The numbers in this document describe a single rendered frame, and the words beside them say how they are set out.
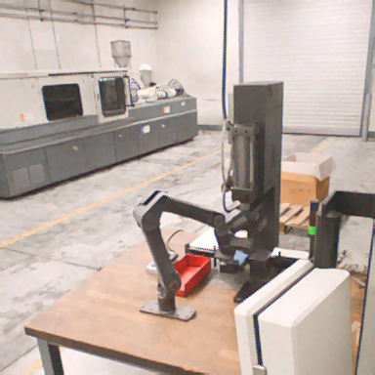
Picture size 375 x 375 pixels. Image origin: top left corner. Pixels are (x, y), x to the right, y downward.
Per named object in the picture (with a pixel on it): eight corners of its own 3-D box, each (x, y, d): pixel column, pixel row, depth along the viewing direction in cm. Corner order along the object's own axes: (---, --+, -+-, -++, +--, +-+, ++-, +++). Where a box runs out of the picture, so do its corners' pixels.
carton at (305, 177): (291, 188, 566) (292, 150, 547) (335, 193, 538) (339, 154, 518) (270, 202, 513) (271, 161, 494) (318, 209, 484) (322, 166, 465)
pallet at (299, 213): (277, 198, 576) (277, 187, 570) (353, 207, 531) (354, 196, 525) (238, 227, 479) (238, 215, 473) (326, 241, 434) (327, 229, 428)
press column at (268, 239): (245, 250, 201) (244, 82, 172) (253, 240, 211) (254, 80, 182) (273, 254, 196) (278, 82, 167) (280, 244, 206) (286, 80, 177)
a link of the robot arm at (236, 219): (239, 221, 160) (228, 195, 154) (251, 228, 153) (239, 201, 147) (215, 238, 158) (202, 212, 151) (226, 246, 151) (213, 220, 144)
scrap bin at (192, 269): (158, 292, 166) (156, 278, 163) (187, 266, 187) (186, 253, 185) (186, 298, 161) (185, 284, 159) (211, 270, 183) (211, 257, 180)
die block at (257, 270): (219, 271, 180) (219, 256, 177) (228, 263, 189) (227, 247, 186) (264, 279, 173) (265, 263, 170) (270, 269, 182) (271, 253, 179)
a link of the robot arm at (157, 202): (218, 208, 153) (142, 184, 137) (229, 215, 146) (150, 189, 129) (206, 238, 156) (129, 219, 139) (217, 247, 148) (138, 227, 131)
